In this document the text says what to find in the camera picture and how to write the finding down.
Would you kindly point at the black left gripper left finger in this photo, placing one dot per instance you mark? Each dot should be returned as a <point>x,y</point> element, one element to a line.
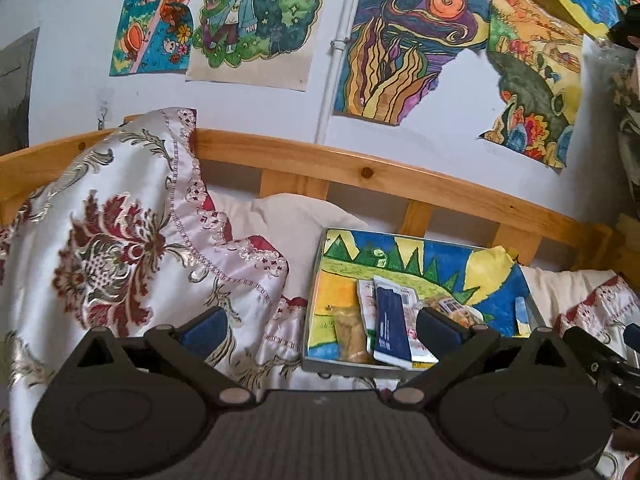
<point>126,407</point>

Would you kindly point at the white wall pipe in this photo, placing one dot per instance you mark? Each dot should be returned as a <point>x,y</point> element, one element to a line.
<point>337,48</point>

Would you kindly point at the white red-text snack packet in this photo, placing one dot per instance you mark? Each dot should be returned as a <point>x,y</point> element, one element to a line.
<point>420,355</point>

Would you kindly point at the clear bag of puffed snack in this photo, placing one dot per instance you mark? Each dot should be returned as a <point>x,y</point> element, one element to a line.
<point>350,335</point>

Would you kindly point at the orange snack packet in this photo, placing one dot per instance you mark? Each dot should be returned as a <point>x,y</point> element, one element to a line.
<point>459,313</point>

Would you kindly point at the swirly sun painting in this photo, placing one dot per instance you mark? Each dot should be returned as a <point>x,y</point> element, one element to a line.
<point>396,52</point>

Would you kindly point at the white pillow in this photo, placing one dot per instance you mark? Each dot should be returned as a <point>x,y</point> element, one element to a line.
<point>293,224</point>

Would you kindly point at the red-haired girl painting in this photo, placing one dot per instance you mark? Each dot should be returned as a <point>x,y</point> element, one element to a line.
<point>152,36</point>

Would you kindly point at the dark blue snack packet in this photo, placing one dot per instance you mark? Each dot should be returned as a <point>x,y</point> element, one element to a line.
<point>391,342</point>

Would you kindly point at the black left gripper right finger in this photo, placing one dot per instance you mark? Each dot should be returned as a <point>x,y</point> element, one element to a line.
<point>508,405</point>

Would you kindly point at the blond boy painting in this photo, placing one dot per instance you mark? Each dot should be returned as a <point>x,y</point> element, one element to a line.
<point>267,43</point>

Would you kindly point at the wooden bed headboard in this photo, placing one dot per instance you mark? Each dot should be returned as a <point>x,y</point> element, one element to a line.
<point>520,227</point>

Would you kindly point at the tray with dinosaur painting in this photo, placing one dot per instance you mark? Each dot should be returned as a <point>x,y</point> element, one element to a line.
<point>487,279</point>

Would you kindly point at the landscape painting on wall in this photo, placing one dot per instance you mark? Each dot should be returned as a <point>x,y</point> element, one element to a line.
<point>537,57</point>

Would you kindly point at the white floral embroidered blanket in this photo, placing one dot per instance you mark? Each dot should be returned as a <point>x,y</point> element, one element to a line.
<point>129,238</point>

